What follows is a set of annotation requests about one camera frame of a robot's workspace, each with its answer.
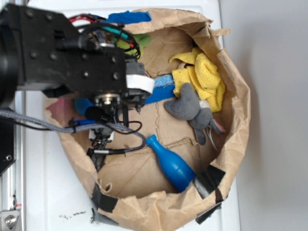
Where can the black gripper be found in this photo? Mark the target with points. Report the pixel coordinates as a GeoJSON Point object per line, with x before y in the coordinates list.
{"type": "Point", "coordinates": [107, 78]}

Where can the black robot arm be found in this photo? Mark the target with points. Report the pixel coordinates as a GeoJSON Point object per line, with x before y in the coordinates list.
{"type": "Point", "coordinates": [43, 51]}

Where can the blue rubber ball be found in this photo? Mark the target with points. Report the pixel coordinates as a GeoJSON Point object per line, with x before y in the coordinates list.
{"type": "Point", "coordinates": [81, 105]}

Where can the green plush frog toy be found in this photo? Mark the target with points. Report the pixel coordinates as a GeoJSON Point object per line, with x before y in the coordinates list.
{"type": "Point", "coordinates": [142, 40]}

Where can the blue sponge block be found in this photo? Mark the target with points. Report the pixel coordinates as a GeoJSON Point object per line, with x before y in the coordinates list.
{"type": "Point", "coordinates": [163, 89]}

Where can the grey plush elephant toy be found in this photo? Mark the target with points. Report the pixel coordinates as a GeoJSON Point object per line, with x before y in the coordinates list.
{"type": "Point", "coordinates": [197, 112]}

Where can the yellow terry cloth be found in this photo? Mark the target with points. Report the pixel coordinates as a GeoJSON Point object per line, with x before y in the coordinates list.
{"type": "Point", "coordinates": [202, 74]}

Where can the black tape patch bottom left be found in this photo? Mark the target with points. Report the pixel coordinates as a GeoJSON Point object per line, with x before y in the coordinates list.
{"type": "Point", "coordinates": [102, 201]}

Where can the black tape patch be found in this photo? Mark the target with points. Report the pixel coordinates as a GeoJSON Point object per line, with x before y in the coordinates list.
{"type": "Point", "coordinates": [208, 181]}
{"type": "Point", "coordinates": [102, 201]}

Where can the brown paper bag tray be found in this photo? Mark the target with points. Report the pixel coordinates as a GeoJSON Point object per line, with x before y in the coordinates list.
{"type": "Point", "coordinates": [146, 199]}

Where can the blue plastic bottle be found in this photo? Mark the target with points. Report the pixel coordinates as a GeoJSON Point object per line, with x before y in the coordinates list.
{"type": "Point", "coordinates": [175, 169]}

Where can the black tape patch right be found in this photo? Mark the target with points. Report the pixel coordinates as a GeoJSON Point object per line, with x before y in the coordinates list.
{"type": "Point", "coordinates": [208, 181]}

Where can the black metal bracket plate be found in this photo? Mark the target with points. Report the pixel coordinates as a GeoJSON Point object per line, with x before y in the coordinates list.
{"type": "Point", "coordinates": [7, 143]}

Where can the aluminium frame rail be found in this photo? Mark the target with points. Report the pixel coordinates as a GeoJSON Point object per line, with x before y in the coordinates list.
{"type": "Point", "coordinates": [12, 190]}

